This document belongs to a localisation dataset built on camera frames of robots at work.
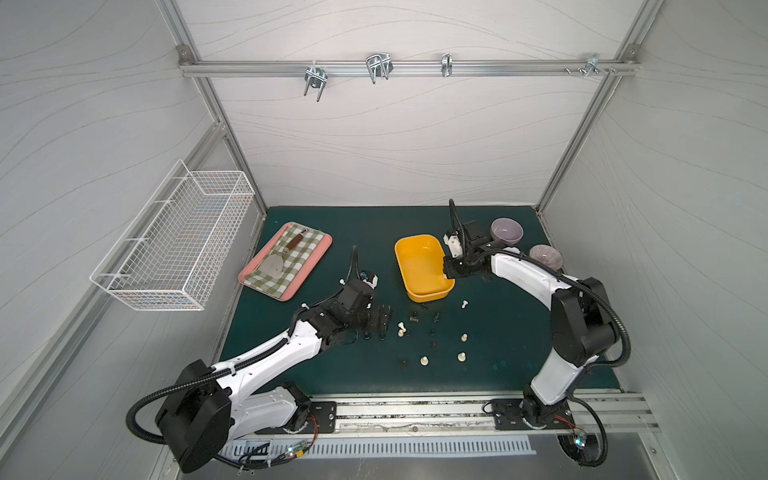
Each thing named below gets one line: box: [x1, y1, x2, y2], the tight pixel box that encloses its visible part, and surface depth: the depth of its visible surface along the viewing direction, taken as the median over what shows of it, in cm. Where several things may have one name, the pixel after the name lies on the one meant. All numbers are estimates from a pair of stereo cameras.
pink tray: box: [238, 221, 333, 302], surface depth 106 cm
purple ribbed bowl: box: [529, 244, 564, 271], surface depth 104 cm
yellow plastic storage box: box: [394, 234, 456, 303], surface depth 103 cm
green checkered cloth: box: [243, 224, 325, 299], surface depth 104 cm
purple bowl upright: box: [490, 217, 524, 246], surface depth 110 cm
